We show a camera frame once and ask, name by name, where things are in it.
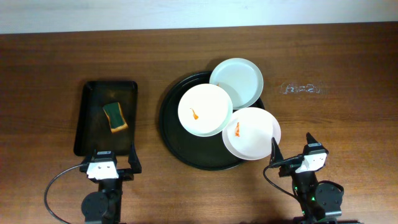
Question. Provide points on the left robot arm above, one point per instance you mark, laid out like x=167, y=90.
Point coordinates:
x=104, y=205

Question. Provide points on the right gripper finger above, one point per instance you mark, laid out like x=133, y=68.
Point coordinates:
x=276, y=155
x=310, y=139

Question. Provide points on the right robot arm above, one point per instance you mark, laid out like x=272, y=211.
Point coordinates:
x=320, y=201

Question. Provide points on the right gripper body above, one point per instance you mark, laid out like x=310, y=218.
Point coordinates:
x=288, y=170

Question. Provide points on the pale green plate top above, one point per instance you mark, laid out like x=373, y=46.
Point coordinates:
x=241, y=79

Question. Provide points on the round black tray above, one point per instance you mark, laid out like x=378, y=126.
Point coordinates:
x=205, y=153

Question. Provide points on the rectangular black tray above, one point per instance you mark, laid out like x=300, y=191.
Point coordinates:
x=93, y=131

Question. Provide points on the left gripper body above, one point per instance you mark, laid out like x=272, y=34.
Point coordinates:
x=125, y=172

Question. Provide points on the green yellow sponge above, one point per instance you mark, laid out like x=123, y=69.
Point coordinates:
x=115, y=117

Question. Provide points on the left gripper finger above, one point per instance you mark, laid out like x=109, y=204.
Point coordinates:
x=133, y=159
x=88, y=158

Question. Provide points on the white pink plate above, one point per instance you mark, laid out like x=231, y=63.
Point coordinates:
x=250, y=132

